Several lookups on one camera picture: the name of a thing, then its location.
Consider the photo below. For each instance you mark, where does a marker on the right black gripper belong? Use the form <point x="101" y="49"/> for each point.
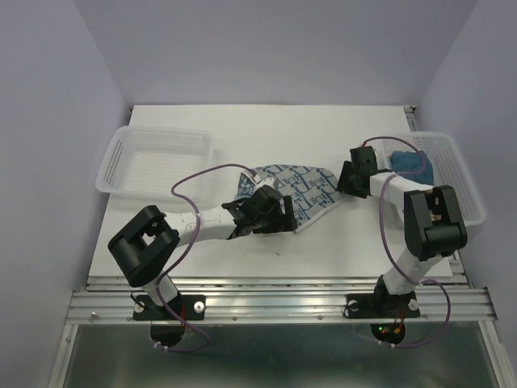
<point x="342" y="183"/>

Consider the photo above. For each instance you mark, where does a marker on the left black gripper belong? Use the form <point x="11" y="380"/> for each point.
<point x="282" y="222"/>

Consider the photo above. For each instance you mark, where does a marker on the white blue print towel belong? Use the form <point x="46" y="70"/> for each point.
<point x="313" y="190"/>

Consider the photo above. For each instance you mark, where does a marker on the dark blue towel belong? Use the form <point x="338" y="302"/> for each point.
<point x="414" y="165"/>

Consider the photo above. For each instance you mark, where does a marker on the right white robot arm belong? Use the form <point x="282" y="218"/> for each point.
<point x="433" y="229"/>

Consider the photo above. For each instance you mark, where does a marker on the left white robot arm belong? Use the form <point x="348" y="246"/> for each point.
<point x="145" y="244"/>

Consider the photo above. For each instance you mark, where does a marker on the right white plastic basket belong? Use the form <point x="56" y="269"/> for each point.
<point x="449" y="169"/>

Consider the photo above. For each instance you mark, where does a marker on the white plastic basket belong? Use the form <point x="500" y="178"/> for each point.
<point x="449" y="169"/>
<point x="145" y="162"/>

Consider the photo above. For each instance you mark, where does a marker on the left white plastic basket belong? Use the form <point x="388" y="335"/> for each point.
<point x="145" y="162"/>

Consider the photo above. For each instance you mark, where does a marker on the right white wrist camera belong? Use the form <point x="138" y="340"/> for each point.
<point x="382" y="161"/>

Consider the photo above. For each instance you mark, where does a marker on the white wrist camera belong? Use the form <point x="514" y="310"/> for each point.
<point x="271" y="182"/>
<point x="382" y="161"/>

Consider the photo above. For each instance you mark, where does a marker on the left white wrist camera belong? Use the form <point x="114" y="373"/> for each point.
<point x="271" y="182"/>

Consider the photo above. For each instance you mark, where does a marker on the aluminium mounting rail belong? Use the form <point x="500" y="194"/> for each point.
<point x="252" y="300"/>

